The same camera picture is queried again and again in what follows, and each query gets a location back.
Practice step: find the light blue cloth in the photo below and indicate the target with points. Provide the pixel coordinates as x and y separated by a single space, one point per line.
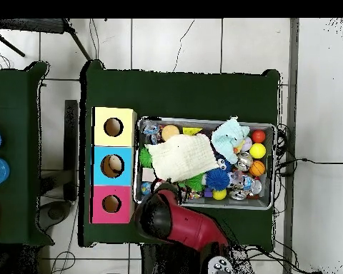
228 137

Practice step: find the orange basketball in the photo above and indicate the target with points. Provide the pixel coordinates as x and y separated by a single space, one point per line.
257 168

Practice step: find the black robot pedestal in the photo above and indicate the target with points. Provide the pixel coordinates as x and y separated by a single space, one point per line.
165 262

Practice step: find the green spiky toy with eyes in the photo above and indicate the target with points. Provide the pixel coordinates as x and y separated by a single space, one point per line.
145 158

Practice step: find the crushed clear plastic bottle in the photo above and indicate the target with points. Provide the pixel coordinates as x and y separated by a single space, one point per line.
245 182
148 127

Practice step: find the red ball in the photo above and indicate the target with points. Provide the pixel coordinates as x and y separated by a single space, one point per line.
258 136

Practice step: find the dark green table cloth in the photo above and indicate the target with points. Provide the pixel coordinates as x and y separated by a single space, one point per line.
174 94
14 114

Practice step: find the yellow ball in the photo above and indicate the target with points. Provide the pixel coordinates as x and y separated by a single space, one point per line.
257 150

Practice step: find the cream knitted cloth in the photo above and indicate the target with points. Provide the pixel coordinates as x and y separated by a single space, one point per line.
183 157

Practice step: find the orange foam disc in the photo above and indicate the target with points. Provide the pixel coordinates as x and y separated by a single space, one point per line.
170 132

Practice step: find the black upright panel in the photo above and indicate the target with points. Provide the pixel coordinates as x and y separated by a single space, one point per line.
71 142

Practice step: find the wooden three-hole box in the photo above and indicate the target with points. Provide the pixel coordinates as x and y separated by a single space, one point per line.
100 137

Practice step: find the wooden cube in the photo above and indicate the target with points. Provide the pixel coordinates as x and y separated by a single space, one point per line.
147 174

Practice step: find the silver mesh bin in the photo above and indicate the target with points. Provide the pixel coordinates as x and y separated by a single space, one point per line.
231 203

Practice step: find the blue spiky toy with eyes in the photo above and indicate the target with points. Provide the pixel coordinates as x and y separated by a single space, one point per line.
217 179

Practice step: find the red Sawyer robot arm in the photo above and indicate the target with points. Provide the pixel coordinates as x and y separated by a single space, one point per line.
194 225

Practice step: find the black tripod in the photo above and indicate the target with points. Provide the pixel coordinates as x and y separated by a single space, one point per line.
31 26

